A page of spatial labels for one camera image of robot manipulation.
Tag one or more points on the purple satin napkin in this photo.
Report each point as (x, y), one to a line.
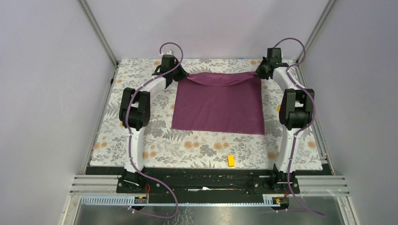
(216, 102)

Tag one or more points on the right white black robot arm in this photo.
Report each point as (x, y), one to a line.
(295, 115)

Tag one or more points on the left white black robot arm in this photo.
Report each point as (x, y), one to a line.
(135, 113)

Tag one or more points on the yellow block near front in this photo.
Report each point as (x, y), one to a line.
(231, 161)

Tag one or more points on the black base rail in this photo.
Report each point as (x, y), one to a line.
(195, 186)

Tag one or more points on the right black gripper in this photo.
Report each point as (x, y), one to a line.
(258, 71)

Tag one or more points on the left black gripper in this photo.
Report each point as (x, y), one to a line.
(182, 73)

